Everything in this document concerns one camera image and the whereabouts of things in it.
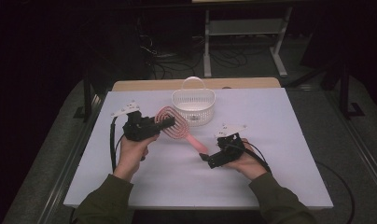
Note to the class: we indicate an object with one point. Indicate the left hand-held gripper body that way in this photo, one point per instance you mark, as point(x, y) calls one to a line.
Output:
point(140, 127)

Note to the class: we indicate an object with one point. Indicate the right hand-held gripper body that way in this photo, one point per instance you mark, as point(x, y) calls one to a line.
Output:
point(228, 152)

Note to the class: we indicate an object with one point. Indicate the pink hairbrush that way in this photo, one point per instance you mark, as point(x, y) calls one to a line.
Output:
point(180, 130)

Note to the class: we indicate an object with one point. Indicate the person's right hand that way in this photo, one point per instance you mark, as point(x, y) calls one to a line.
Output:
point(248, 163)

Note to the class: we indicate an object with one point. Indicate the person's left hand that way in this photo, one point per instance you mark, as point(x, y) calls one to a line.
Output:
point(132, 155)

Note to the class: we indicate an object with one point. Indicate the white plastic basket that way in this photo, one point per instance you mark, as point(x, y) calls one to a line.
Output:
point(196, 107)

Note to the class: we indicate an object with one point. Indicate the black metal stand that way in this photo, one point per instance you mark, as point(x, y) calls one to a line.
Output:
point(344, 93)
point(87, 99)

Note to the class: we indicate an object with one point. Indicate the white metal desk frame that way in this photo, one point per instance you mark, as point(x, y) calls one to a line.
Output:
point(244, 27)

